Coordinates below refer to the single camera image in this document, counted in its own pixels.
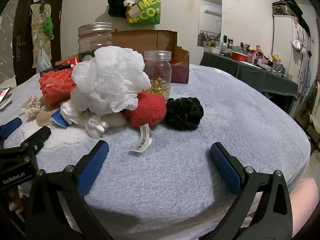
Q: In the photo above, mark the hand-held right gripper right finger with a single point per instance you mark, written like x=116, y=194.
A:
x=225, y=170

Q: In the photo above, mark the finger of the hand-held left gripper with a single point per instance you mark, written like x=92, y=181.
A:
x=37, y=138
x=12, y=125

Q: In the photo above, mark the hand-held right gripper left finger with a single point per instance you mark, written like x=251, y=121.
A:
x=93, y=166

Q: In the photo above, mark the beige powder puff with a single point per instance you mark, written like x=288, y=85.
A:
x=43, y=118

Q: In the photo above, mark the blue cloth roll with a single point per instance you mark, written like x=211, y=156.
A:
x=58, y=119

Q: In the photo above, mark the cream scrunchie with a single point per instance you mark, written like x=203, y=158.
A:
x=33, y=105

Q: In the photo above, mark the white cloth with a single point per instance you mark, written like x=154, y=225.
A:
x=70, y=112

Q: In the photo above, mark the black scrunchie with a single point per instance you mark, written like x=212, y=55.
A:
x=183, y=113

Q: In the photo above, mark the red fuzzy cloth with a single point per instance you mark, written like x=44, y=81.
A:
x=147, y=110

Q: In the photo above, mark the white mesh bath pouf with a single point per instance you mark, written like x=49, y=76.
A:
x=110, y=77

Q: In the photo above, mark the cardboard box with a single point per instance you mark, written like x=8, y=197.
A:
x=145, y=40

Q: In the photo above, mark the person's left hand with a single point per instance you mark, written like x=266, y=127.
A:
x=15, y=201

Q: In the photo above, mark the white electronic device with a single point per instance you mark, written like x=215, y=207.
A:
x=5, y=105

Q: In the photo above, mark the light blue blanket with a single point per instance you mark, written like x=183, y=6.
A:
x=175, y=167

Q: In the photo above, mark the clear plastic bag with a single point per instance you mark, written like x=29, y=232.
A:
x=43, y=60

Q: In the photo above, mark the pink cloth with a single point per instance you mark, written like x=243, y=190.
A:
x=305, y=197

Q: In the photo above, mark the beige hanging organizer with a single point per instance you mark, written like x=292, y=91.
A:
x=37, y=30

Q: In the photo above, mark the table with dark green cloth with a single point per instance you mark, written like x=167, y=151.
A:
x=262, y=77

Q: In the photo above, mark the green plush toy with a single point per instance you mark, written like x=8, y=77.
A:
x=48, y=26

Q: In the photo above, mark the dark brown door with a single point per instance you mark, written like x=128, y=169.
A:
x=22, y=17

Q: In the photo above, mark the small clear plastic jar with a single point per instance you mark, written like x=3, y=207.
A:
x=157, y=72

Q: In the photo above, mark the glass jar with dark contents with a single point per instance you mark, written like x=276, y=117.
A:
x=95, y=40

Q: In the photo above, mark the group of bottles and boxes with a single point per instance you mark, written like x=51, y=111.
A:
x=240, y=55

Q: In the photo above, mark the white refrigerator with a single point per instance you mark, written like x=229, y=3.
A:
x=282, y=40

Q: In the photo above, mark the black hanging bag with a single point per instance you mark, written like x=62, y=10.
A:
x=116, y=2

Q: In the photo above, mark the green tote bag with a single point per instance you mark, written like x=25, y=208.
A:
x=147, y=12

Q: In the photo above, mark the small panda plush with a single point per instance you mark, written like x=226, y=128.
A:
x=128, y=1

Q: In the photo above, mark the dark hanging clothing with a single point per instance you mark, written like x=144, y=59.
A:
x=300, y=15

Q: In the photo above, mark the bag on wardrobe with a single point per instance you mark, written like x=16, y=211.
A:
x=282, y=7

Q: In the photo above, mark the wall mirror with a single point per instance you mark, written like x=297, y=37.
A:
x=210, y=0

